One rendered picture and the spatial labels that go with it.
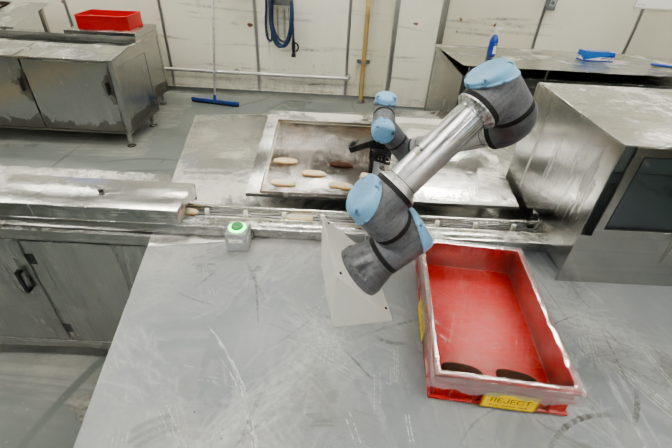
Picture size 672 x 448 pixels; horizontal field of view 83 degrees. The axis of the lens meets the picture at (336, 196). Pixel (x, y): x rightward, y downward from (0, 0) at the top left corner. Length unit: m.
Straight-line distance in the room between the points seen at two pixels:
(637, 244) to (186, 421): 1.31
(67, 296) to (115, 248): 0.38
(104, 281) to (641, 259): 1.87
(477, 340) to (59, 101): 3.80
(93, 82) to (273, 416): 3.37
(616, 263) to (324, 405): 0.99
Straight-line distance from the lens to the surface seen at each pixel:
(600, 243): 1.39
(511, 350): 1.17
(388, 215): 0.92
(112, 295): 1.80
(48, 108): 4.26
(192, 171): 1.80
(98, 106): 3.99
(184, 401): 1.02
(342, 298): 1.01
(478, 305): 1.23
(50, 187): 1.69
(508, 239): 1.46
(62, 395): 2.21
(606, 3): 5.65
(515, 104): 1.02
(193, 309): 1.18
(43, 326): 2.14
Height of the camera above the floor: 1.69
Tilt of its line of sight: 34 degrees down
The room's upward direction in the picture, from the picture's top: 3 degrees clockwise
